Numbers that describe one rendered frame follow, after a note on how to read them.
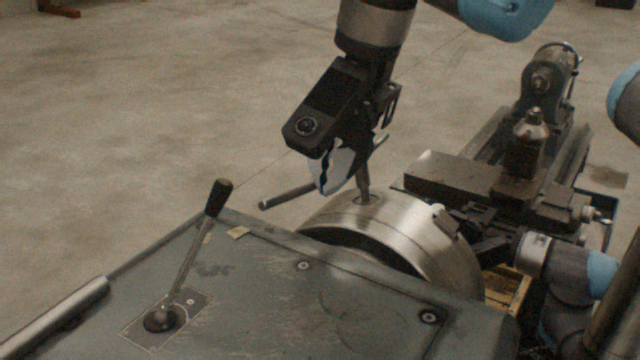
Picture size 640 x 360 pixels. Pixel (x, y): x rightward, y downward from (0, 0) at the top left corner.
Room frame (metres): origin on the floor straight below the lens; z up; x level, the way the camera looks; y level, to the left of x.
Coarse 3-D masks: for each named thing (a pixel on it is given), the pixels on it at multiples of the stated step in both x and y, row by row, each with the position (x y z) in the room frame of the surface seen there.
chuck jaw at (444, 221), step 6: (444, 210) 0.72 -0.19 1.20; (438, 216) 0.68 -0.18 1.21; (444, 216) 0.71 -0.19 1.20; (450, 216) 0.71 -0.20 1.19; (432, 222) 0.67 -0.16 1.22; (438, 222) 0.67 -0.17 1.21; (444, 222) 0.68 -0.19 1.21; (450, 222) 0.70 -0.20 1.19; (456, 222) 0.71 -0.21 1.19; (444, 228) 0.66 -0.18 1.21; (450, 228) 0.67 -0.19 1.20; (456, 228) 0.69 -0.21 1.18; (450, 234) 0.66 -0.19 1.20; (456, 240) 0.65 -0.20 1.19
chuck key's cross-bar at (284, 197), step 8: (384, 136) 0.78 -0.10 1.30; (376, 144) 0.75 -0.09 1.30; (312, 184) 0.59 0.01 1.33; (288, 192) 0.55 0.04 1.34; (296, 192) 0.55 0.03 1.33; (304, 192) 0.57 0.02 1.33; (264, 200) 0.51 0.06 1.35; (272, 200) 0.52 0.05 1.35; (280, 200) 0.53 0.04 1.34; (288, 200) 0.54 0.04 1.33; (264, 208) 0.50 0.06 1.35
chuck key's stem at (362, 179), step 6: (366, 162) 0.70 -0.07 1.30; (360, 168) 0.69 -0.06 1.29; (366, 168) 0.70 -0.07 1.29; (354, 174) 0.70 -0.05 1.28; (360, 174) 0.69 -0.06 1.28; (366, 174) 0.69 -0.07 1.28; (360, 180) 0.69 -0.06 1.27; (366, 180) 0.69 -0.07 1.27; (360, 186) 0.69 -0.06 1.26; (366, 186) 0.69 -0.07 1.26; (360, 192) 0.70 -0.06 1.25; (366, 192) 0.69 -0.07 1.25; (366, 198) 0.69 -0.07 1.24
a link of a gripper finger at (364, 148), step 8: (368, 128) 0.55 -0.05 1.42; (368, 136) 0.54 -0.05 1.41; (352, 144) 0.55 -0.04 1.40; (360, 144) 0.55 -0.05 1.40; (368, 144) 0.54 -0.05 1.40; (360, 152) 0.55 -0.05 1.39; (368, 152) 0.54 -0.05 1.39; (360, 160) 0.55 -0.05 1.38; (352, 168) 0.55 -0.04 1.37; (352, 176) 0.57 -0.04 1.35
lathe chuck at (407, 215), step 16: (352, 192) 0.74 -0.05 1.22; (384, 192) 0.71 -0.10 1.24; (400, 192) 0.71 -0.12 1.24; (320, 208) 0.74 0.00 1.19; (336, 208) 0.69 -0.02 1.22; (352, 208) 0.68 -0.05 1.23; (368, 208) 0.67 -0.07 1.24; (384, 208) 0.67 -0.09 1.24; (400, 208) 0.67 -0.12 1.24; (416, 208) 0.68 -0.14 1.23; (432, 208) 0.69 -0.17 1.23; (384, 224) 0.63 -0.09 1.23; (400, 224) 0.64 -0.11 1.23; (416, 224) 0.64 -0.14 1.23; (432, 224) 0.65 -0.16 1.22; (416, 240) 0.61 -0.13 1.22; (432, 240) 0.62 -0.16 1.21; (448, 240) 0.64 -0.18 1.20; (464, 240) 0.66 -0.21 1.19; (432, 256) 0.60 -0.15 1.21; (448, 256) 0.61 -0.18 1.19; (464, 256) 0.63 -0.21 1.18; (448, 272) 0.59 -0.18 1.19; (464, 272) 0.61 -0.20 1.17; (480, 272) 0.64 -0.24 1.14; (464, 288) 0.59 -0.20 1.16; (480, 288) 0.62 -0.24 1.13
